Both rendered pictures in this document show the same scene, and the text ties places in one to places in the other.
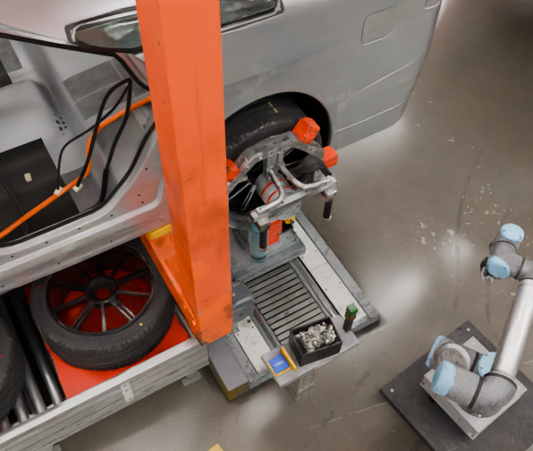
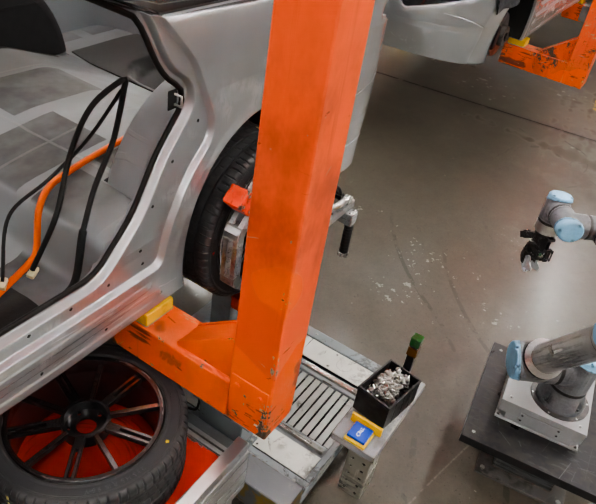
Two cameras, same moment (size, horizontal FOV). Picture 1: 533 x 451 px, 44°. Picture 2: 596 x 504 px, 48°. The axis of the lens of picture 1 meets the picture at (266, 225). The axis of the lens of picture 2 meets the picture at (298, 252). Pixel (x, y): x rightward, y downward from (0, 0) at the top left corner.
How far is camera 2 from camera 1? 1.34 m
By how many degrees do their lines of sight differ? 27
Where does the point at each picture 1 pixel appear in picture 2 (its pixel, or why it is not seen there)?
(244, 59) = (260, 44)
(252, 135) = not seen: hidden behind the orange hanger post
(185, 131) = (346, 18)
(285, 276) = not seen: hidden behind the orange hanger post
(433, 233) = (392, 289)
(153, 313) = (177, 423)
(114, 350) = (143, 487)
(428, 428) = (531, 456)
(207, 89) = not seen: outside the picture
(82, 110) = (7, 180)
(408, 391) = (488, 426)
